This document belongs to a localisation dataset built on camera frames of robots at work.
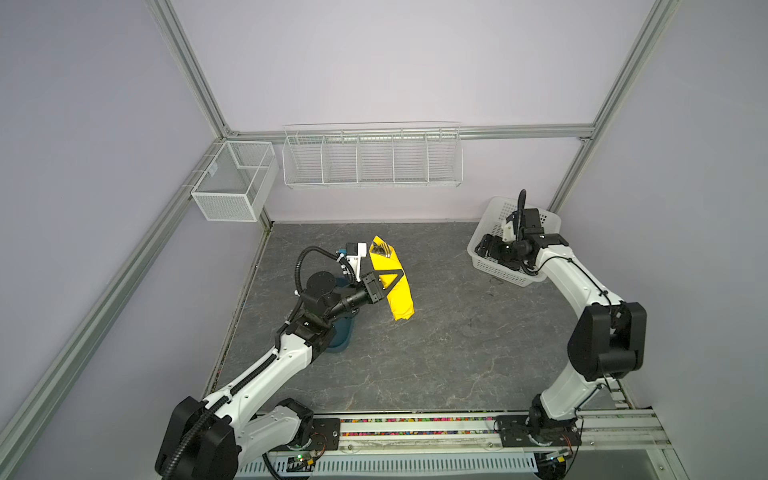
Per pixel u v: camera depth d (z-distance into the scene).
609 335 0.46
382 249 0.69
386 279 0.68
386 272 0.68
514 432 0.74
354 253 0.65
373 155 1.05
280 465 0.71
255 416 0.47
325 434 0.74
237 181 1.02
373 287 0.62
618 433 0.76
